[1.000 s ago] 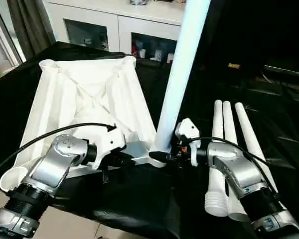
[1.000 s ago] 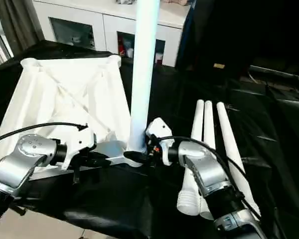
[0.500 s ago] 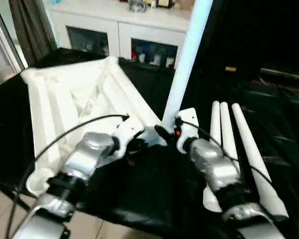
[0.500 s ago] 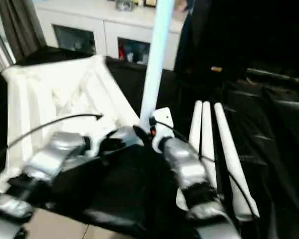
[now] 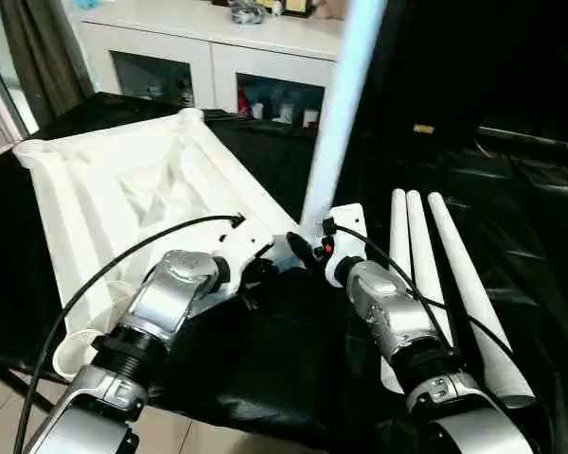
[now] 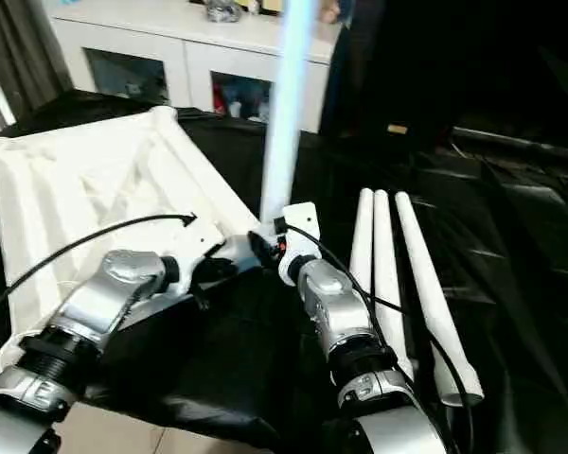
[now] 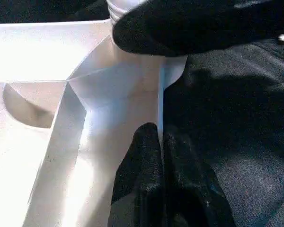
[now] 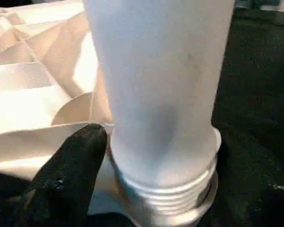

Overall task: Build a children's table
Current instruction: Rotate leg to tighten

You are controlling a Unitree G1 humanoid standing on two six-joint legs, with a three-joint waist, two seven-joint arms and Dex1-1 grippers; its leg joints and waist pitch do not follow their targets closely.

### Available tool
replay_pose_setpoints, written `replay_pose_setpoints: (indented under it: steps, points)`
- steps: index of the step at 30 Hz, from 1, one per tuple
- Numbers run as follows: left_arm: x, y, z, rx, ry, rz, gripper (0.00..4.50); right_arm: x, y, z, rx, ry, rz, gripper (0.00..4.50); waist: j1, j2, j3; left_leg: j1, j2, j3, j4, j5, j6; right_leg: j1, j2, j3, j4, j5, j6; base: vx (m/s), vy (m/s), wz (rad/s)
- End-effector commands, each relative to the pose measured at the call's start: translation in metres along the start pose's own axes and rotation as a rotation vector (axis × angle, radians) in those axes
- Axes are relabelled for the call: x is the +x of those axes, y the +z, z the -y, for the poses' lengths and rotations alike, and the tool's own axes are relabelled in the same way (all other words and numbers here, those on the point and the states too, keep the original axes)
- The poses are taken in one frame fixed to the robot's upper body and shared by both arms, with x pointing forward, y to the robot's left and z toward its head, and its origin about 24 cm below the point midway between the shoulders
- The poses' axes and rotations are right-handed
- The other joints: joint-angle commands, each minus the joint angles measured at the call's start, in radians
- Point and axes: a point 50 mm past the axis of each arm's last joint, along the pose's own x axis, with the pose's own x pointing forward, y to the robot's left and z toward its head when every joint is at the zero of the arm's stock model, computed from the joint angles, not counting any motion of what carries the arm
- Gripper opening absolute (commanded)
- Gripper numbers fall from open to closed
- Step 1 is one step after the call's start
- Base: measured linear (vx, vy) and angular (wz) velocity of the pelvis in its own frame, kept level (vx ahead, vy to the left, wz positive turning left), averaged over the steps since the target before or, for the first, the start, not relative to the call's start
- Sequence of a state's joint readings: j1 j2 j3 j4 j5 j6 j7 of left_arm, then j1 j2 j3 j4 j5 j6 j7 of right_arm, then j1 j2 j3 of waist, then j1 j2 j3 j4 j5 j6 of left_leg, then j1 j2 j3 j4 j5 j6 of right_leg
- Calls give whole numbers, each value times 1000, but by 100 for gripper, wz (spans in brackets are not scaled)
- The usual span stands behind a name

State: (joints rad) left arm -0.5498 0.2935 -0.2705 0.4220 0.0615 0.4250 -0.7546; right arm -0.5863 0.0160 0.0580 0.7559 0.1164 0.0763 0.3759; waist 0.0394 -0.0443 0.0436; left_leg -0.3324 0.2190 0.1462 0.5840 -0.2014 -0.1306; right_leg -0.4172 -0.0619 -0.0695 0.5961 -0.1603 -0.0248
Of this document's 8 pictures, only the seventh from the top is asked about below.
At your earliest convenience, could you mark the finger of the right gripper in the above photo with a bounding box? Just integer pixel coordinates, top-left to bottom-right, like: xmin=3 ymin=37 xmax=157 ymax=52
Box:
xmin=112 ymin=0 xmax=251 ymax=57

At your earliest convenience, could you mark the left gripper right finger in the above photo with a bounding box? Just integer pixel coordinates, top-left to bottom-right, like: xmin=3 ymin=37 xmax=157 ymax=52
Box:
xmin=162 ymin=132 xmax=235 ymax=227

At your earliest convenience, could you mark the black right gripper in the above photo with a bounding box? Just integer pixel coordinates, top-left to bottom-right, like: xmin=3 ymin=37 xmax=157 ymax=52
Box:
xmin=250 ymin=0 xmax=284 ymax=45

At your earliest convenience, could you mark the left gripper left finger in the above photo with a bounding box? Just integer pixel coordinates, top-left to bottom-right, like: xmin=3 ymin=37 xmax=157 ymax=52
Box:
xmin=111 ymin=122 xmax=168 ymax=227

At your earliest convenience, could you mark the white plastic table leg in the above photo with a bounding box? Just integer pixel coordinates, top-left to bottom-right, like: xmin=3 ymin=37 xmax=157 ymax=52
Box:
xmin=106 ymin=0 xmax=142 ymax=24

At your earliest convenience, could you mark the white plastic table top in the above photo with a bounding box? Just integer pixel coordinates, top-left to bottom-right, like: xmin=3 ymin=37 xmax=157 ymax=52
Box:
xmin=0 ymin=20 xmax=187 ymax=227

